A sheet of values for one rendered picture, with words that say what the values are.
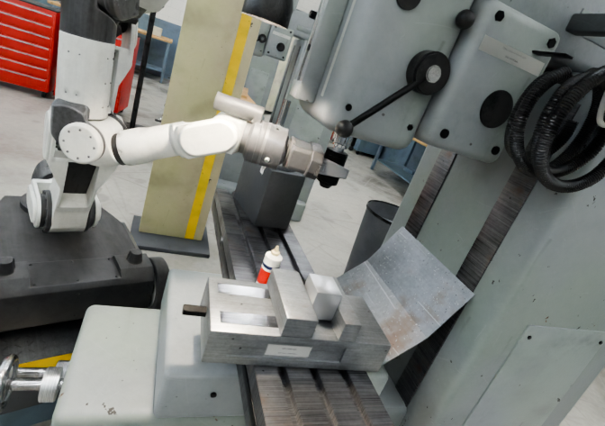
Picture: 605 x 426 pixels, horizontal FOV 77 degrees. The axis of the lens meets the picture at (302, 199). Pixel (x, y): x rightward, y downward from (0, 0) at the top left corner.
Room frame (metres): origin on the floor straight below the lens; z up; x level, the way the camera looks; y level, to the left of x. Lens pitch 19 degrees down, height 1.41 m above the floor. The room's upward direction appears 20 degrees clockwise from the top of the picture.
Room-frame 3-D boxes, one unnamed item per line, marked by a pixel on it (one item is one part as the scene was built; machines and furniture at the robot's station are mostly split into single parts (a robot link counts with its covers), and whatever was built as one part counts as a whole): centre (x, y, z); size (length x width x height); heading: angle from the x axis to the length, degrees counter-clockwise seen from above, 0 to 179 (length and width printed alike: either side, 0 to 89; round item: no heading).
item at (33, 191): (1.18, 0.79, 0.68); 0.21 x 0.20 x 0.13; 45
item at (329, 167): (0.75, -0.04, 1.23); 0.06 x 0.02 x 0.03; 99
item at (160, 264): (1.17, 0.41, 0.50); 0.20 x 0.05 x 0.20; 45
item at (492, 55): (0.86, -0.21, 1.47); 0.24 x 0.19 x 0.26; 24
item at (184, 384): (0.78, -0.03, 0.76); 0.50 x 0.35 x 0.12; 114
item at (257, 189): (1.19, 0.12, 1.00); 0.22 x 0.12 x 0.20; 34
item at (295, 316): (0.62, -0.04, 0.99); 0.15 x 0.06 x 0.04; 22
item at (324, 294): (0.64, -0.10, 1.01); 0.06 x 0.05 x 0.06; 22
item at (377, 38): (0.78, -0.04, 1.47); 0.21 x 0.19 x 0.32; 24
